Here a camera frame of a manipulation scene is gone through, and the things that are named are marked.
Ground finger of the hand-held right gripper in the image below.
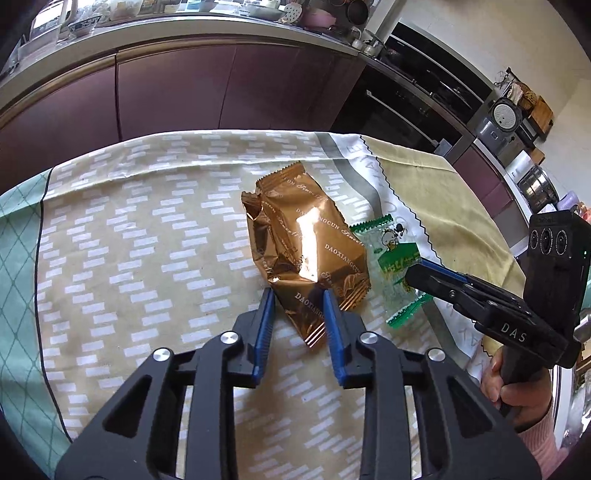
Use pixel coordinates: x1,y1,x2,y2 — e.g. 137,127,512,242
405,264,491,324
421,257,532,315

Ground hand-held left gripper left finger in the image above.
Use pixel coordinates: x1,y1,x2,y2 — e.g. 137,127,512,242
54,287,277,480

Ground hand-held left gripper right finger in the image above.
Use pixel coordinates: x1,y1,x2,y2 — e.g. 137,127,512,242
322,288,541,480

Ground green clear candy wrapper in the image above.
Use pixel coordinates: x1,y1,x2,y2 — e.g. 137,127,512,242
361,215,435,328

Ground gold foil snack wrapper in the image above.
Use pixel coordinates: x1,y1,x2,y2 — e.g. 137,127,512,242
240,161,373,350

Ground person's right hand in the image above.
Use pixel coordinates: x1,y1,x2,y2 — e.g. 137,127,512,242
480,348,553,432

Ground purple cup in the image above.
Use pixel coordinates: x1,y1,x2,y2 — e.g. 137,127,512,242
556,191,581,214

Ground stainless steel pot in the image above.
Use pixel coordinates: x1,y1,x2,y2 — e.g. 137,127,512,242
517,164,560,209

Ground short purple kitchen cabinets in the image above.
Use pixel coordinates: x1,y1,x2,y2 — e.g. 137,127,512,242
455,143,519,219

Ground white kitchen appliance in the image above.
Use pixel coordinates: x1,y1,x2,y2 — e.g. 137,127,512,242
508,150,536,185

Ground patterned tablecloth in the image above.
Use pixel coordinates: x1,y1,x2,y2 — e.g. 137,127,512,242
0,129,528,480

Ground grey rice cooker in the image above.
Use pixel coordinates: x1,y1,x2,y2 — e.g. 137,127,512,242
475,97,525,156

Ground wooden cutting board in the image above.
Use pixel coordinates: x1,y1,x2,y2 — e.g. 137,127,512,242
531,96,554,126

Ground black built-in oven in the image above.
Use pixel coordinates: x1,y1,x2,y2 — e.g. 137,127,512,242
332,21,496,154

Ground small steel saucepan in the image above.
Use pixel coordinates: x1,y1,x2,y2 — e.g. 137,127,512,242
351,30,384,57

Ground long purple kitchen cabinets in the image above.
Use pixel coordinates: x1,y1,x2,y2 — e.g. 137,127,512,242
0,44,371,172

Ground pink basin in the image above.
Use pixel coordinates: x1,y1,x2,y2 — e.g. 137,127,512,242
300,11,338,31

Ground grey kitchen counter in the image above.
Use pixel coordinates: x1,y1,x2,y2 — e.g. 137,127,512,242
0,16,366,121

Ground blue white porcelain bowl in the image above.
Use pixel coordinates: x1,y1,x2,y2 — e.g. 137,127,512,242
69,16,103,38

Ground glass pitcher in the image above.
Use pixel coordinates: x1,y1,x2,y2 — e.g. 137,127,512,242
30,0,79,41

